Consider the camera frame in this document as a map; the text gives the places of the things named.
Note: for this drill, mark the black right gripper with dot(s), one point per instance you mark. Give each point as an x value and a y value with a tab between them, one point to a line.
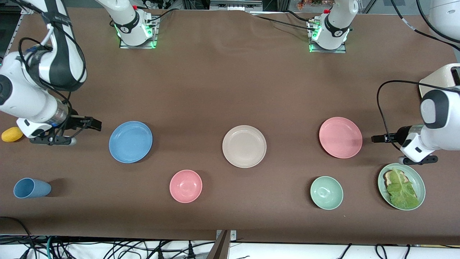
76	121

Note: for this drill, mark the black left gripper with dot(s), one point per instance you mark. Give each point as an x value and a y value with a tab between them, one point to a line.
401	133

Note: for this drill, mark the pink plate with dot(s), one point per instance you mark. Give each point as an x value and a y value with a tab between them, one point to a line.
340	137

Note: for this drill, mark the blue plate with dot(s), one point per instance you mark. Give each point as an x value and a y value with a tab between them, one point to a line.
130	142

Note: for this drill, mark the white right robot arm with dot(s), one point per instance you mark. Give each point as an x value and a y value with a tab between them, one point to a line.
21	97

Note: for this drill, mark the toast slice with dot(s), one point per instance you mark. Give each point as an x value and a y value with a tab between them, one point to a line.
387	177

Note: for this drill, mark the green lettuce leaf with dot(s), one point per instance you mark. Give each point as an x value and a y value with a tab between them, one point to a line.
402	190

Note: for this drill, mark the green plate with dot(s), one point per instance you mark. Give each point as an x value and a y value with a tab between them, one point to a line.
421	187

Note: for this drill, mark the green bowl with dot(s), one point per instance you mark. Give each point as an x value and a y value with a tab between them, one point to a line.
326	192

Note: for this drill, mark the beige toaster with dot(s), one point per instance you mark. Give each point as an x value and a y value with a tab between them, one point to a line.
436	81

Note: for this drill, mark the yellow lemon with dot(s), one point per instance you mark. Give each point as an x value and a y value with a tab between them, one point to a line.
12	134

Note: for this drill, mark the blue cup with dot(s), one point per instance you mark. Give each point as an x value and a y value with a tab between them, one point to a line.
30	188

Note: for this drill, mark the pink bowl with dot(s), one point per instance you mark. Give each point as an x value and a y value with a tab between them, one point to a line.
185	186

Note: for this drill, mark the beige plate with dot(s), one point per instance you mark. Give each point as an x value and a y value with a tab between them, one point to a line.
244	146

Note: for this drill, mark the white power strip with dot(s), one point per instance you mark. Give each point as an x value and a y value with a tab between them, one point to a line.
156	4

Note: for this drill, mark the brown table cover sheet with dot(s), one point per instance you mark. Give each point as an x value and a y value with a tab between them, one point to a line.
230	90

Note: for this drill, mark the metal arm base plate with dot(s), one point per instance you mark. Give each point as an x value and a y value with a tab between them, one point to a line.
138	45
329	50

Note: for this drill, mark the metal table clamp bracket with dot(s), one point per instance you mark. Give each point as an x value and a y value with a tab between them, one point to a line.
233	235

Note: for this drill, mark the brown wooden post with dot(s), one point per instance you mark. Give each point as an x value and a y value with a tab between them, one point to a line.
219	248

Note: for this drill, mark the grey metal bracket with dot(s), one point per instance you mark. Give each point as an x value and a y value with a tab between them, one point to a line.
235	5

